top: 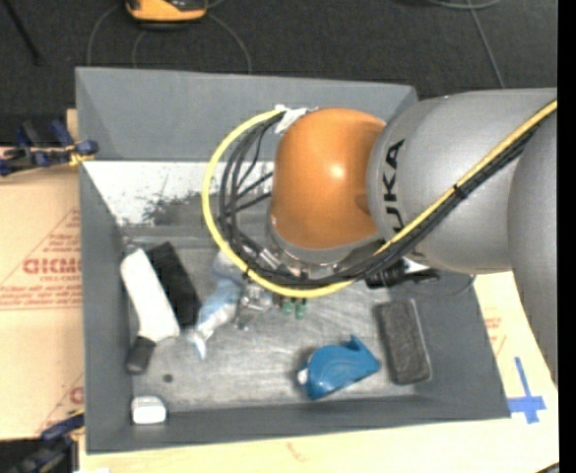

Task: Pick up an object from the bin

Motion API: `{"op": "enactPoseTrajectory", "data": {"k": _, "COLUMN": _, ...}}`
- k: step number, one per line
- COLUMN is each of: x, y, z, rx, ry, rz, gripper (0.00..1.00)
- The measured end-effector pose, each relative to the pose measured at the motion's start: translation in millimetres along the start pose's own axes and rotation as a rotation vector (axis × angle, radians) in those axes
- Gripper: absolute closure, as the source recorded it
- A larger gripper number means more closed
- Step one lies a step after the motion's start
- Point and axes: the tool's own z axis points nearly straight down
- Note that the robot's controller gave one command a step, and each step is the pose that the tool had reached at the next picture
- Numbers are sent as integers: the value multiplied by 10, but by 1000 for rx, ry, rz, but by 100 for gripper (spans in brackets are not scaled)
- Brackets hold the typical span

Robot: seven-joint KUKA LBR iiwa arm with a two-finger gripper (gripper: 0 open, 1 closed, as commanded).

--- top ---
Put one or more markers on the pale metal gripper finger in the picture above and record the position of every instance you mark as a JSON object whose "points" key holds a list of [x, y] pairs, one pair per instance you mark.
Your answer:
{"points": [[243, 319]]}

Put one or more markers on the grey metal bin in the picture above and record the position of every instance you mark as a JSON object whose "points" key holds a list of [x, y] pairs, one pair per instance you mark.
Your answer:
{"points": [[248, 116]]}

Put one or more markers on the black cylinder on white bracket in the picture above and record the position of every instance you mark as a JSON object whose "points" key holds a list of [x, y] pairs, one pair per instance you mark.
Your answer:
{"points": [[391, 276]]}

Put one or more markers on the brown cardboard board red print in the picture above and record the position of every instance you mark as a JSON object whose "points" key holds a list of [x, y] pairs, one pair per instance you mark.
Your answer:
{"points": [[31, 313]]}

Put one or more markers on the blue plastic bottle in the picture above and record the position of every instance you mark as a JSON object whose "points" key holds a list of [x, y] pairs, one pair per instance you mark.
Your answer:
{"points": [[339, 367]]}

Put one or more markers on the dark grey sponge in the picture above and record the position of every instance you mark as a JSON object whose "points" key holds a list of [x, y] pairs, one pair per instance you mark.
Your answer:
{"points": [[404, 343]]}

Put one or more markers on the small white box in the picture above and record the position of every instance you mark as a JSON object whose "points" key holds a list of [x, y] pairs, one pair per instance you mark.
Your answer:
{"points": [[148, 410]]}

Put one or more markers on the white brush with black bristles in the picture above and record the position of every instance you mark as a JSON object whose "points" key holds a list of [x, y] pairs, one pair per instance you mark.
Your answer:
{"points": [[149, 293]]}

